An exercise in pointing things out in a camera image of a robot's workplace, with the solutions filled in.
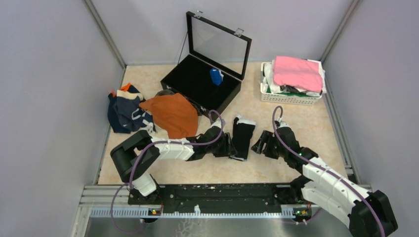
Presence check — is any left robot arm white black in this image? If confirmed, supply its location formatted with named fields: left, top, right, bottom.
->
left=110, top=119, right=237, bottom=204

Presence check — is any purple cable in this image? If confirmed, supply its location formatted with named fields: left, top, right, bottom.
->
left=272, top=105, right=387, bottom=237
left=110, top=109, right=226, bottom=235

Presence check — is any navy underwear orange waistband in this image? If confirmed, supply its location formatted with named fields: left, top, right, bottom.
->
left=107, top=83, right=137, bottom=134

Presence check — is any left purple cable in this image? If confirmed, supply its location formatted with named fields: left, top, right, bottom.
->
left=110, top=109, right=226, bottom=235

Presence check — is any white plastic basket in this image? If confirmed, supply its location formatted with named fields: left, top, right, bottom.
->
left=259, top=60, right=327, bottom=106

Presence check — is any black underwear white trim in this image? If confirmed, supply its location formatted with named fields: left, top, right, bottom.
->
left=230, top=115, right=256, bottom=161

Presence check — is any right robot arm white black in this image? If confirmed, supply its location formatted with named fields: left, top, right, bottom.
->
left=251, top=121, right=398, bottom=237

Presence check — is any olive grey underwear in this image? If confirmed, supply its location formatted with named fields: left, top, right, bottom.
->
left=155, top=89, right=175, bottom=96

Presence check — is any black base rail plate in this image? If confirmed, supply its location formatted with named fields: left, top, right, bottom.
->
left=128, top=183, right=314, bottom=217

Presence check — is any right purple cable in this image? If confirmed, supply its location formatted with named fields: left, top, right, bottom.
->
left=272, top=105, right=387, bottom=237

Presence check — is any orange underwear cream waistband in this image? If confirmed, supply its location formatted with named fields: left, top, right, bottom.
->
left=139, top=93, right=199, bottom=139

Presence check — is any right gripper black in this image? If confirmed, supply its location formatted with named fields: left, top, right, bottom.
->
left=251, top=130, right=288, bottom=159

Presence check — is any dark blue underwear cream waistband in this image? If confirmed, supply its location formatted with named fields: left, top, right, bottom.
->
left=114, top=90, right=155, bottom=132

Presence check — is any black display case glass lid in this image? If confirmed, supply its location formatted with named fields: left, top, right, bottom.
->
left=161, top=11, right=252, bottom=119

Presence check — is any pink folded cloth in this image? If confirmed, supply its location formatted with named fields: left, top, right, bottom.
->
left=273, top=56, right=324, bottom=93

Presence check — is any royal blue underwear white trim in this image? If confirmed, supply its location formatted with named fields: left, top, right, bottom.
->
left=209, top=68, right=224, bottom=86

